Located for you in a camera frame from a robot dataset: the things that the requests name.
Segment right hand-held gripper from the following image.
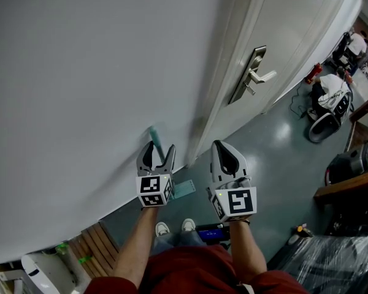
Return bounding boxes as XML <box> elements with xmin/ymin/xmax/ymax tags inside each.
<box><xmin>205</xmin><ymin>139</ymin><xmax>258</xmax><ymax>224</ymax></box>

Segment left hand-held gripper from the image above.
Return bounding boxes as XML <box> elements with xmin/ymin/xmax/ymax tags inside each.
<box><xmin>135</xmin><ymin>140</ymin><xmax>177</xmax><ymax>209</ymax></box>

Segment teal mop with metal handle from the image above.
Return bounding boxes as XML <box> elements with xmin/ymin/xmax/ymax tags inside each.
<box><xmin>147</xmin><ymin>125</ymin><xmax>197</xmax><ymax>200</ymax></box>

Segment person's left forearm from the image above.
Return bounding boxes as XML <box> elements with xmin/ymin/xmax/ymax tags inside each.
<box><xmin>112</xmin><ymin>206</ymin><xmax>161</xmax><ymax>289</ymax></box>

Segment person's right forearm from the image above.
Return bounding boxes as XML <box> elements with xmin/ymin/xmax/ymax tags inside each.
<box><xmin>228</xmin><ymin>220</ymin><xmax>268</xmax><ymax>277</ymax></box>

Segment blue-screen phone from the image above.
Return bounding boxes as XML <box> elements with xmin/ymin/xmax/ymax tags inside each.
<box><xmin>196</xmin><ymin>223</ymin><xmax>231</xmax><ymax>243</ymax></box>

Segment person's left white shoe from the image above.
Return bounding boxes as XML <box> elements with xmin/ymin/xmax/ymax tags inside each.
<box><xmin>155</xmin><ymin>221</ymin><xmax>171</xmax><ymax>238</ymax></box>

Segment person's white shoe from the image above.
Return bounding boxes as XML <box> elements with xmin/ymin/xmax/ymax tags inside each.
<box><xmin>155</xmin><ymin>221</ymin><xmax>171</xmax><ymax>238</ymax></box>
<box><xmin>181</xmin><ymin>218</ymin><xmax>197</xmax><ymax>233</ymax></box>

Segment person's right white shoe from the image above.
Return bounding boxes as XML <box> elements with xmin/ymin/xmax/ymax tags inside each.
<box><xmin>181</xmin><ymin>218</ymin><xmax>197</xmax><ymax>233</ymax></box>

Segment person's blue jeans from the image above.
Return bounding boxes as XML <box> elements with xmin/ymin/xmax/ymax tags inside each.
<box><xmin>151</xmin><ymin>229</ymin><xmax>204</xmax><ymax>254</ymax></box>

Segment wooden slatted board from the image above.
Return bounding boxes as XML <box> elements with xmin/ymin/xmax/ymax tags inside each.
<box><xmin>68</xmin><ymin>221</ymin><xmax>121</xmax><ymax>279</ymax></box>

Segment person's red shirt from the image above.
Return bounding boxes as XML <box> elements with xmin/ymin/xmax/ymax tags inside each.
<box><xmin>85</xmin><ymin>244</ymin><xmax>311</xmax><ymax>294</ymax></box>

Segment dark wooden furniture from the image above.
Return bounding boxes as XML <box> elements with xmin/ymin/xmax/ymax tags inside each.
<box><xmin>312</xmin><ymin>88</ymin><xmax>368</xmax><ymax>208</ymax></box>

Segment black wrapped machine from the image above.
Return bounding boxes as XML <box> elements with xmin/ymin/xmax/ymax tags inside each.
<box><xmin>324</xmin><ymin>140</ymin><xmax>368</xmax><ymax>187</ymax></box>

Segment red fire extinguisher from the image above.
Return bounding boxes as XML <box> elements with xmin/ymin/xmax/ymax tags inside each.
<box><xmin>304</xmin><ymin>62</ymin><xmax>324</xmax><ymax>86</ymax></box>

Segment white door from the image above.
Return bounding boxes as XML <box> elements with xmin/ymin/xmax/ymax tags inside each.
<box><xmin>186</xmin><ymin>0</ymin><xmax>357</xmax><ymax>168</ymax></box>

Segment plastic-wrapped bundle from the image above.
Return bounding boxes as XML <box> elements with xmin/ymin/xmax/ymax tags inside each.
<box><xmin>281</xmin><ymin>224</ymin><xmax>368</xmax><ymax>294</ymax></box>

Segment white box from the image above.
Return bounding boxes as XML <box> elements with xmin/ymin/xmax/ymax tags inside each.
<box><xmin>0</xmin><ymin>264</ymin><xmax>23</xmax><ymax>294</ymax></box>

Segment black floor cable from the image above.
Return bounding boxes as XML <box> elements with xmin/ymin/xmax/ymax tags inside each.
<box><xmin>289</xmin><ymin>86</ymin><xmax>311</xmax><ymax>121</ymax></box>

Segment metal door handle lock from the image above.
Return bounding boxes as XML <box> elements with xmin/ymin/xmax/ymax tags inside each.
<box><xmin>227</xmin><ymin>45</ymin><xmax>278</xmax><ymax>105</ymax></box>

